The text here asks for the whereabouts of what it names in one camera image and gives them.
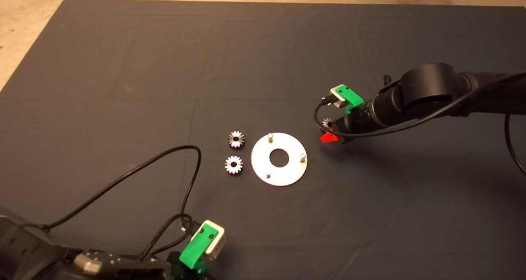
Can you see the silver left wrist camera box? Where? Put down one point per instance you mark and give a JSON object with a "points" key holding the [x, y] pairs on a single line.
{"points": [[217, 243]]}

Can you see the round metal carrier plate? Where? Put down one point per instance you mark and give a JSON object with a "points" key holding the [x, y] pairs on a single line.
{"points": [[263, 167]]}

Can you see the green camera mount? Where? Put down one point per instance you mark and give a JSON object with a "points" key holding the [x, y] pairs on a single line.
{"points": [[349, 96], [197, 247]]}

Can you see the small steel planetary gear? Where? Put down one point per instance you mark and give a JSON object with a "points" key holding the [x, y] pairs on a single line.
{"points": [[240, 143], [229, 168]]}

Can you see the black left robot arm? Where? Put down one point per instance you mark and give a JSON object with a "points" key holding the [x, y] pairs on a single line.
{"points": [[24, 255]]}

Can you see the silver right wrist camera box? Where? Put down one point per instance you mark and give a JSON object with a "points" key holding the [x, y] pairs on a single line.
{"points": [[337, 101]]}

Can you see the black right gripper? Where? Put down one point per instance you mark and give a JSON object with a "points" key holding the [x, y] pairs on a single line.
{"points": [[345, 128]]}

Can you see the dark gear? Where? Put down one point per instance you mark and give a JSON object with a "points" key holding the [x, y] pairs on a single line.
{"points": [[326, 122]]}

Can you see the green right camera mount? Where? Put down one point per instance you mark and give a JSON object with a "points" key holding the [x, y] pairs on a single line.
{"points": [[349, 96]]}

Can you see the green left camera mount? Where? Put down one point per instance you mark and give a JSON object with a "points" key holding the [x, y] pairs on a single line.
{"points": [[197, 247]]}

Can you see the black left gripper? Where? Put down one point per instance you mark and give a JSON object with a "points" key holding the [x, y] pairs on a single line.
{"points": [[174, 271]]}

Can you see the dark grey table cloth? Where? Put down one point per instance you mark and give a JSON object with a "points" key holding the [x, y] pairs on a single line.
{"points": [[205, 66]]}

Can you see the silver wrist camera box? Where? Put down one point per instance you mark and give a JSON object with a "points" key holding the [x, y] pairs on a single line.
{"points": [[217, 243], [337, 101]]}

